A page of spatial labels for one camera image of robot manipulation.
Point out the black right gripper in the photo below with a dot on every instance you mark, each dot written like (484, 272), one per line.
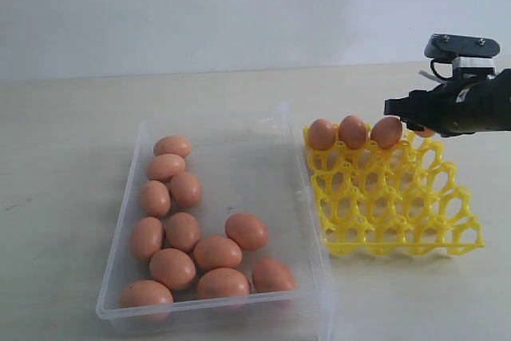
(450, 109)

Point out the brown egg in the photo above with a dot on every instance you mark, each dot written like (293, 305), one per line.
(352, 132)
(145, 293)
(181, 146)
(146, 238)
(247, 230)
(223, 282)
(155, 199)
(186, 189)
(269, 275)
(182, 231)
(217, 252)
(425, 133)
(321, 134)
(173, 268)
(164, 167)
(387, 132)

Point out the yellow plastic egg tray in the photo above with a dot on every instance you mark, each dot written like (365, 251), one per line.
(383, 200)

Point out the clear plastic container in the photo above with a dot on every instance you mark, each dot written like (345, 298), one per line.
(246, 161)

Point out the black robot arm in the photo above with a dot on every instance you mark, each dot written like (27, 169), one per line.
(503, 100)

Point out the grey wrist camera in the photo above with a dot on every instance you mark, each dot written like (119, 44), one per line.
(468, 56)

